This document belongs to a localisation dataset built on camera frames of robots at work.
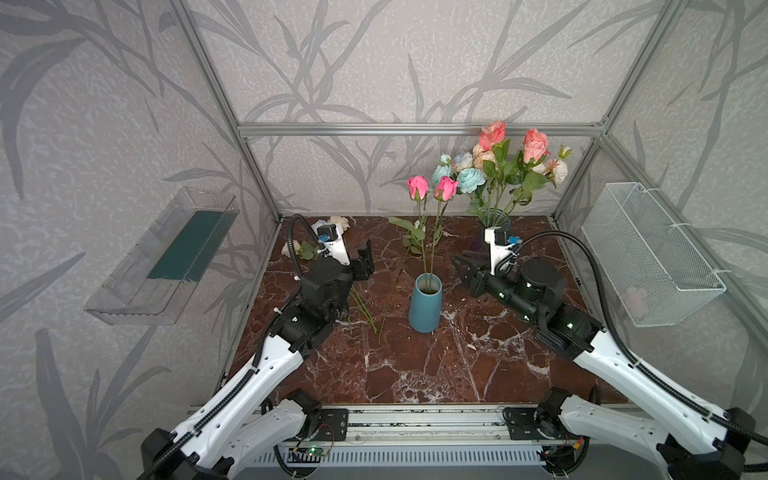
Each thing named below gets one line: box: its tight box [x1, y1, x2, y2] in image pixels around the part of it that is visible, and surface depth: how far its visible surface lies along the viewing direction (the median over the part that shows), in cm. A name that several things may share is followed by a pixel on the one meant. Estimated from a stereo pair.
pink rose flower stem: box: [504, 128, 551, 217], surface depth 79 cm
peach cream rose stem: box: [327, 215, 350, 232], surface depth 117 cm
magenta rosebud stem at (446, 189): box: [430, 176, 460, 289], surface depth 69 cm
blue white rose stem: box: [452, 151, 473, 171], surface depth 84 cm
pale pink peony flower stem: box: [531, 145, 573, 189], surface depth 82 cm
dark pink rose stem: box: [479, 121, 511, 211], surface depth 84 cm
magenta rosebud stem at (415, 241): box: [388, 175, 429, 288], surface depth 71 cm
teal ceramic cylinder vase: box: [409, 272, 443, 334], surface depth 81 cm
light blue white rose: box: [349, 285, 377, 333], surface depth 96 cm
